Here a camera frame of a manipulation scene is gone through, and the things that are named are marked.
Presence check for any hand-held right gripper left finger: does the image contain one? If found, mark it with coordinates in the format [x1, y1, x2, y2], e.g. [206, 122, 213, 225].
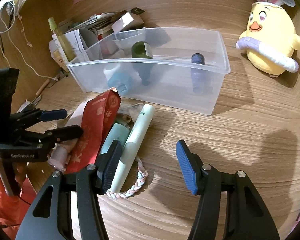
[15, 140, 124, 240]

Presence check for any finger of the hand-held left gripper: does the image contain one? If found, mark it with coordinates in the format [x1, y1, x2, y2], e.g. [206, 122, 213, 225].
[41, 124, 84, 145]
[27, 108, 68, 126]

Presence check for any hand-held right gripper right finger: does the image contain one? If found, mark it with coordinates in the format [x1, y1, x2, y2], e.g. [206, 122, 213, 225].
[175, 140, 280, 240]

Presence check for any pink cloth roll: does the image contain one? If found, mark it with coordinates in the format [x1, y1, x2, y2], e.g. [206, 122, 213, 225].
[49, 140, 77, 173]

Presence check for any red paper packet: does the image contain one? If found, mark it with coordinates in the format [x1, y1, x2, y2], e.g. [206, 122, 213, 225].
[64, 87, 122, 174]

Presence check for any pink white braided hair tie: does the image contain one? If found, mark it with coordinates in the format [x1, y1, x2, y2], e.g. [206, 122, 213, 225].
[105, 156, 148, 199]

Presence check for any mint green tube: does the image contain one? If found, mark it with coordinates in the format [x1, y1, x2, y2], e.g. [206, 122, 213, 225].
[109, 104, 155, 193]

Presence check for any clear plastic storage bin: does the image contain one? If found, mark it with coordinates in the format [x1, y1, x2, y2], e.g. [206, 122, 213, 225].
[67, 27, 231, 117]

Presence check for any dark green glass bottle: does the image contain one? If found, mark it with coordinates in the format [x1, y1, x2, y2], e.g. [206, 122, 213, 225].
[131, 41, 154, 85]

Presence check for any person's left forearm orange sleeve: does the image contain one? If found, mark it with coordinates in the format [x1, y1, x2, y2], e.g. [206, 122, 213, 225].
[0, 164, 38, 232]

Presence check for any person's left hand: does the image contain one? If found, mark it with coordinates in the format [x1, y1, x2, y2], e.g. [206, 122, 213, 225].
[13, 162, 28, 190]

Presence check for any wooden stick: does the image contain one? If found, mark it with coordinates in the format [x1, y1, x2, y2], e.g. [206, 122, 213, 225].
[36, 79, 51, 96]

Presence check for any yellow green spray bottle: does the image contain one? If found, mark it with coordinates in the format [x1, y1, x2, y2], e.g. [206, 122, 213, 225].
[48, 17, 77, 63]

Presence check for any teal bottle white cap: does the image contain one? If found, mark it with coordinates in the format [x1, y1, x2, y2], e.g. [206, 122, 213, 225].
[104, 64, 133, 96]

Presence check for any white folded paper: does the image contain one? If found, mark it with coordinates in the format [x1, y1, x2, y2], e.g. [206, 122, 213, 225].
[64, 29, 100, 58]

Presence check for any clutter pile of boxes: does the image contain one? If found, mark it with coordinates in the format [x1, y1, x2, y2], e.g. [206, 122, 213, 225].
[58, 11, 120, 34]

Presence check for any dark blue bottle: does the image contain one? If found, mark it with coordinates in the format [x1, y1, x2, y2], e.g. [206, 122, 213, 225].
[191, 53, 207, 94]

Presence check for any white cardboard box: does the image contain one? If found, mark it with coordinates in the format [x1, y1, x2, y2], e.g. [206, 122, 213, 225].
[111, 12, 144, 33]

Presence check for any yellow chick plush toy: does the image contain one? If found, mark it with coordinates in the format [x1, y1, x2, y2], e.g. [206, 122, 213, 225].
[235, 0, 300, 77]

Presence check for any white cable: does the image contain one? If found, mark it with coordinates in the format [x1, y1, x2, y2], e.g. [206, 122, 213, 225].
[0, 0, 60, 81]

